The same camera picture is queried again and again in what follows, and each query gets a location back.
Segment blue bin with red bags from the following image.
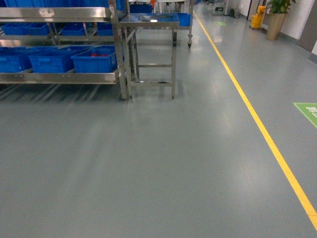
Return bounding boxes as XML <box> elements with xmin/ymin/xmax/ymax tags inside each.
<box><xmin>71</xmin><ymin>45</ymin><xmax>117</xmax><ymax>73</ymax></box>

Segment empty blue plastic bin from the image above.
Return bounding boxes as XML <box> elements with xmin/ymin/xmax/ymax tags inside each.
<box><xmin>29</xmin><ymin>46</ymin><xmax>91</xmax><ymax>73</ymax></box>

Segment steel flow rack shelf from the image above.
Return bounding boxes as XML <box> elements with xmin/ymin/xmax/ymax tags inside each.
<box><xmin>0</xmin><ymin>0</ymin><xmax>132</xmax><ymax>100</ymax></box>

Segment small steel table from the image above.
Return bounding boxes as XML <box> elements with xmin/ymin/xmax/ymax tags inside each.
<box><xmin>119</xmin><ymin>13</ymin><xmax>179</xmax><ymax>99</ymax></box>

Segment red bubble wrap bags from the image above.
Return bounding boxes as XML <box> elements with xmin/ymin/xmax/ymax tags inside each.
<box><xmin>91</xmin><ymin>53</ymin><xmax>108</xmax><ymax>57</ymax></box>

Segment yellow mop bucket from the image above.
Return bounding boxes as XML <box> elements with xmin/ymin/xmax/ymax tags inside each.
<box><xmin>250</xmin><ymin>6</ymin><xmax>265</xmax><ymax>29</ymax></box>

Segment tall plant in beige pot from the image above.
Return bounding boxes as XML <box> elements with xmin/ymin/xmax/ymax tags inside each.
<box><xmin>266</xmin><ymin>0</ymin><xmax>297</xmax><ymax>41</ymax></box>

